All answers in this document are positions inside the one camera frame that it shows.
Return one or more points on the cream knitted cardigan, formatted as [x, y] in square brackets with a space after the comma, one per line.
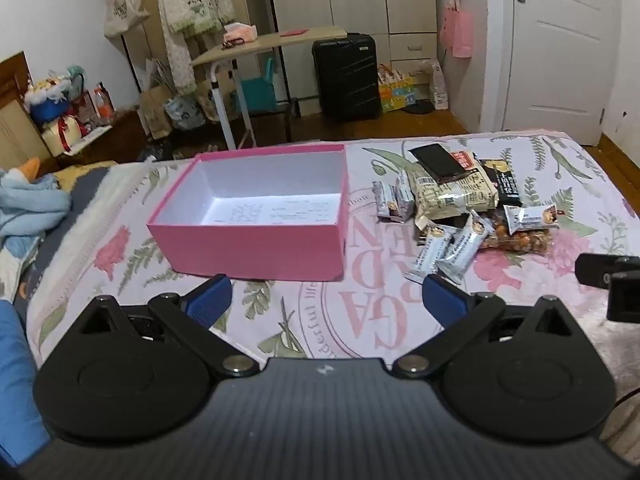
[183, 19]

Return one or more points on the goose plush in blue blanket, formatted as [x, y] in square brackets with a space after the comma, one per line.
[30, 206]

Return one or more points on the black soda cracker packet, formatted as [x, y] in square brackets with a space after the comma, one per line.
[501, 175]

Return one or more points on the wooden padded headboard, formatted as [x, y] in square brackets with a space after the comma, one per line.
[20, 139]

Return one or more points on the pink tissue box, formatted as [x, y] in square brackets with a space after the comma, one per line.
[238, 33]

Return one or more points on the black hard-shell suitcase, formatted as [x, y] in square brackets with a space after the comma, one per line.
[347, 78]

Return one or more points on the beige instant noodle packet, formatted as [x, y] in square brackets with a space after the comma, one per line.
[436, 201]

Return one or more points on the brown paper bag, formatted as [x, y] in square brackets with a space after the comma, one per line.
[152, 103]

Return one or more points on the white snack bar wrapper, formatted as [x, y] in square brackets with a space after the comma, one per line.
[437, 239]
[404, 196]
[386, 203]
[461, 253]
[533, 218]

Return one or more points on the orange drink bottle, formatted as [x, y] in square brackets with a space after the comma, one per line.
[104, 104]

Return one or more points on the pink cardboard box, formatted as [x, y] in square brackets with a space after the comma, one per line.
[265, 214]

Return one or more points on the canvas tote bag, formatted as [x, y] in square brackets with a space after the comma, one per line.
[123, 15]

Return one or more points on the pink hanging bag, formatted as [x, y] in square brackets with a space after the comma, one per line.
[456, 34]

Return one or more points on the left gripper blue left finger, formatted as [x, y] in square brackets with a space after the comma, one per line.
[190, 317]

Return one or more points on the cream gift box red ribbon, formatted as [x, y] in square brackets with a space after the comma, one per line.
[62, 134]

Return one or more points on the white printed plastic bag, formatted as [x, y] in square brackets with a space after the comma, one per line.
[437, 85]

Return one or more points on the white bedroom door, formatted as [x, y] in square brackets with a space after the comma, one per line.
[563, 61]

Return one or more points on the black smartphone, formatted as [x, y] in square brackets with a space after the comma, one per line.
[438, 162]

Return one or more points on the wooden rolling side table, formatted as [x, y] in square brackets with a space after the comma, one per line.
[218, 56]

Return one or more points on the red booklet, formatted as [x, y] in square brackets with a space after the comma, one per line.
[294, 33]

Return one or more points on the colourful gift bag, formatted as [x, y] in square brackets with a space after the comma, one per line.
[396, 89]

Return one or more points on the wooden nightstand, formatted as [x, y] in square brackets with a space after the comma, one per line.
[123, 142]

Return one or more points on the clear mixed nuts bag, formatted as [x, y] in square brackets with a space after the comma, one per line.
[521, 242]

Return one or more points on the white wardrobe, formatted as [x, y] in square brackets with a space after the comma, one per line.
[404, 31]

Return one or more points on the blue flower basket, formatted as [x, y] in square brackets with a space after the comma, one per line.
[48, 99]

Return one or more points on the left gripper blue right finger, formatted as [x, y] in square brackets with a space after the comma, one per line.
[463, 318]

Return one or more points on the floral bedspread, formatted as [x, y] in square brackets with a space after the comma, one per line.
[372, 310]

